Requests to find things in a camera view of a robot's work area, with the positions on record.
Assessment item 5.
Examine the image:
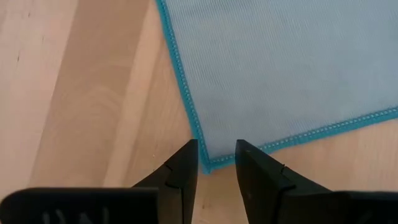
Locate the light blue teal-edged microfiber towel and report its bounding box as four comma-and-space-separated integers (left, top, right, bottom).
155, 0, 398, 174

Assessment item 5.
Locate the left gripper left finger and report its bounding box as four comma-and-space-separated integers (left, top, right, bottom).
0, 139, 199, 224

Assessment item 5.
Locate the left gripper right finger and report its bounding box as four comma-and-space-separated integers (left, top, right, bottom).
235, 139, 398, 224

